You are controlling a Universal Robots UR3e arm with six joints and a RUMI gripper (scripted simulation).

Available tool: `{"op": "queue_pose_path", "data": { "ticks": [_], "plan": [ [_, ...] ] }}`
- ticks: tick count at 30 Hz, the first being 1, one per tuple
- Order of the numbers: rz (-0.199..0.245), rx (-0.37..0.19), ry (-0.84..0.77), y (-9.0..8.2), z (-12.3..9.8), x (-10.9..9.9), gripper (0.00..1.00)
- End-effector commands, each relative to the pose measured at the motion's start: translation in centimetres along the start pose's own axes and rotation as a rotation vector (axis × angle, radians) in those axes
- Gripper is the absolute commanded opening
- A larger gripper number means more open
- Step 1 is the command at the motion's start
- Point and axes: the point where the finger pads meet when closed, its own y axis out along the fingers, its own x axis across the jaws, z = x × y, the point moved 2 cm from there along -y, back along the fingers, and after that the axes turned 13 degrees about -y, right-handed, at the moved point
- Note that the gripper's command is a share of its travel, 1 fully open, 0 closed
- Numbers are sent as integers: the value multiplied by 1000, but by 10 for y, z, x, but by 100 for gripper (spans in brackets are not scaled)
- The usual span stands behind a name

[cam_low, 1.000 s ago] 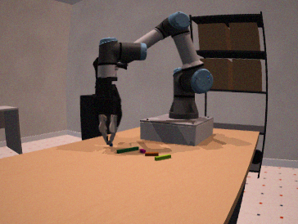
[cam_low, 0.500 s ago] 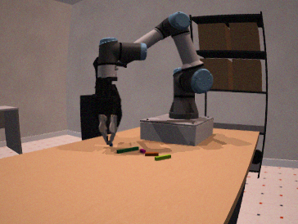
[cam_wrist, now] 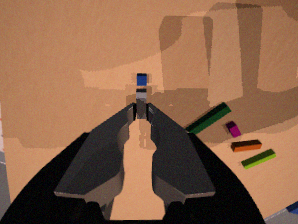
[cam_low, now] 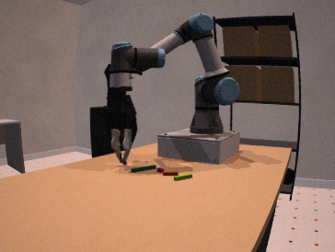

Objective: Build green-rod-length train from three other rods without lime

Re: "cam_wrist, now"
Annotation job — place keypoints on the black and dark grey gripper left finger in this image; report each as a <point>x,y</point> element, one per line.
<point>91,168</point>

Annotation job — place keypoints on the orange rod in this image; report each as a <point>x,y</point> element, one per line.
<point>246,145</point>

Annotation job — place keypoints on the lime green rod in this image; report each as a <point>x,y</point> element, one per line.
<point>258,159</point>

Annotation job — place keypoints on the grey rectangular bar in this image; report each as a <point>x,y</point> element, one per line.
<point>141,97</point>

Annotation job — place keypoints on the small blue block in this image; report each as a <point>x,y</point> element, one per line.
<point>141,79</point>

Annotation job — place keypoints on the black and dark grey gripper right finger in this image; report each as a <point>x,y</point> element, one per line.
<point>185,169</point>

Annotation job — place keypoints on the small magenta block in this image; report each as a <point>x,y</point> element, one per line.
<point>233,129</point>

